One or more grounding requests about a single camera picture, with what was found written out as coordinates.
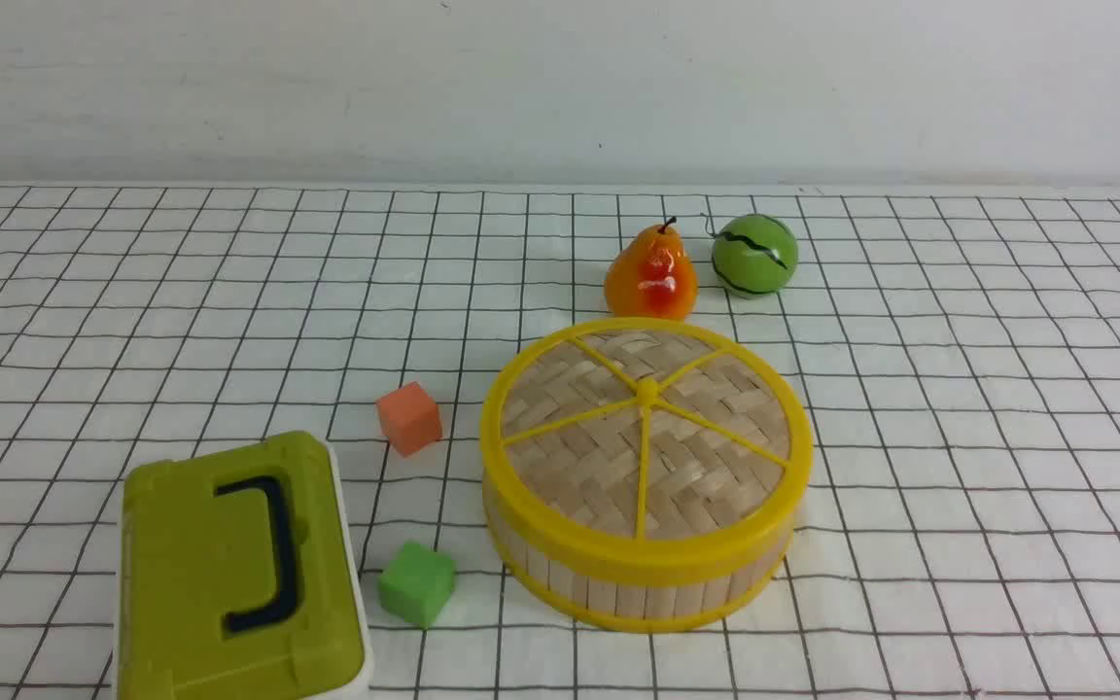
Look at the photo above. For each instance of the orange yellow toy pear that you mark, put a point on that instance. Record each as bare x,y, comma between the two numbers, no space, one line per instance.
653,276

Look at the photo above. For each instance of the bamboo steamer basket yellow rim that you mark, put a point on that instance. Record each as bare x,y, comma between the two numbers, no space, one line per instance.
635,608

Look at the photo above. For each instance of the olive green lidded box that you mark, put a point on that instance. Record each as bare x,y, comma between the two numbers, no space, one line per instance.
238,580

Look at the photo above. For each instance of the orange foam cube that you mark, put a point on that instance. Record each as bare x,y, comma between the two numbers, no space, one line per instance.
409,419

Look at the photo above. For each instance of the green toy watermelon ball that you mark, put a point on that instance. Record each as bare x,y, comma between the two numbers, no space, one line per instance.
754,256

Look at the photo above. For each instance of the white black-grid tablecloth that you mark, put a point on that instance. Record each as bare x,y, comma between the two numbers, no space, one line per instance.
959,353

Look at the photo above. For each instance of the green foam cube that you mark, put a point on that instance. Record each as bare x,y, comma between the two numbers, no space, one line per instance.
416,584

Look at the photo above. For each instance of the yellow-rimmed woven steamer lid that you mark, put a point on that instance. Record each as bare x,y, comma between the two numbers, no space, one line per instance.
645,452

